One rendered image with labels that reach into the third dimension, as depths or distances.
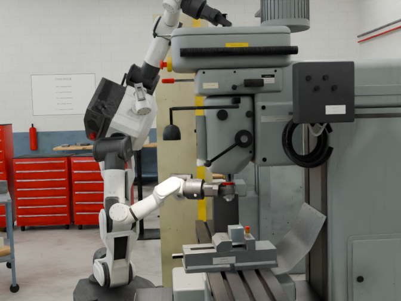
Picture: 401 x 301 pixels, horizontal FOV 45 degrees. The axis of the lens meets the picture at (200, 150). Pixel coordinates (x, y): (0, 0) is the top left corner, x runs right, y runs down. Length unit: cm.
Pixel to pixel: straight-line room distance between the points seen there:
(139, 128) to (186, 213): 170
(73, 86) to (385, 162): 966
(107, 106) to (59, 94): 903
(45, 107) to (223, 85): 957
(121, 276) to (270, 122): 129
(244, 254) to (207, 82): 66
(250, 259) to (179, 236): 203
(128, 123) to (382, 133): 107
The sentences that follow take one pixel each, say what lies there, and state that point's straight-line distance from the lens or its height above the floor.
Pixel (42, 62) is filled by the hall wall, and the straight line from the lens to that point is 1139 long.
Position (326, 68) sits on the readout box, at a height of 170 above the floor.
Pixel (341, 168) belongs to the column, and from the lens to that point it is 196.
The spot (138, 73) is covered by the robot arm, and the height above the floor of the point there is 176.
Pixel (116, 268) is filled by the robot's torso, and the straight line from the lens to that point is 272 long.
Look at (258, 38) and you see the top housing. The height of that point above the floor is 184.
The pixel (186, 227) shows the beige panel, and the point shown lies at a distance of 384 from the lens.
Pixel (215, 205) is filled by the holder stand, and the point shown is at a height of 111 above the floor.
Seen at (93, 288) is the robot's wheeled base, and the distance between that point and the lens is 297.
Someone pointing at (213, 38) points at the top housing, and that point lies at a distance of 191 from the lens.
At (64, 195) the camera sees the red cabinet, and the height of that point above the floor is 48.
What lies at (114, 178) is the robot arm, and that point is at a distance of 211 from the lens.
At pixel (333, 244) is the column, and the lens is 202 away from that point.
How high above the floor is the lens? 157
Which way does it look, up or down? 5 degrees down
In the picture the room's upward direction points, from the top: 2 degrees counter-clockwise
